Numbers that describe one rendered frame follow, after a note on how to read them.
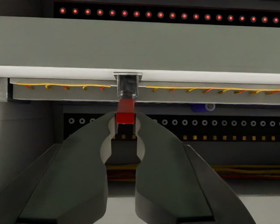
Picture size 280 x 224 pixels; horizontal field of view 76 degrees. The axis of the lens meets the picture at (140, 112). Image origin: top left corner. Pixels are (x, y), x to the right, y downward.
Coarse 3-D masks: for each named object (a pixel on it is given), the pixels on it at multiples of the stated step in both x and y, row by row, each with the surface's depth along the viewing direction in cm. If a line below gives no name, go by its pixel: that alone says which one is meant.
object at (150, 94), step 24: (24, 96) 21; (48, 96) 21; (72, 96) 22; (96, 96) 22; (144, 96) 22; (168, 96) 22; (192, 96) 22; (216, 96) 22; (240, 96) 23; (264, 96) 23
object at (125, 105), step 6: (126, 96) 16; (132, 96) 17; (120, 102) 14; (126, 102) 14; (132, 102) 14; (120, 108) 12; (126, 108) 12; (132, 108) 13; (120, 114) 12; (126, 114) 12; (132, 114) 12; (120, 120) 12; (126, 120) 12; (132, 120) 12
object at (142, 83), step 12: (108, 84) 21; (144, 84) 21; (156, 84) 21; (168, 84) 22; (180, 84) 22; (192, 84) 22; (204, 84) 22; (216, 84) 22; (228, 84) 22; (240, 84) 22; (252, 84) 22; (264, 84) 22; (276, 84) 22
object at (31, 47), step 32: (0, 32) 16; (32, 32) 16; (64, 32) 16; (96, 32) 16; (128, 32) 16; (160, 32) 16; (192, 32) 17; (224, 32) 17; (256, 32) 17; (0, 64) 16; (32, 64) 16; (64, 64) 16; (96, 64) 16; (128, 64) 16; (160, 64) 16; (192, 64) 17; (224, 64) 17; (256, 64) 17; (0, 96) 20
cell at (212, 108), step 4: (192, 104) 33; (196, 104) 31; (200, 104) 29; (204, 104) 27; (208, 104) 27; (212, 104) 27; (192, 108) 32; (196, 108) 30; (200, 108) 29; (204, 108) 27; (208, 108) 27; (212, 108) 27
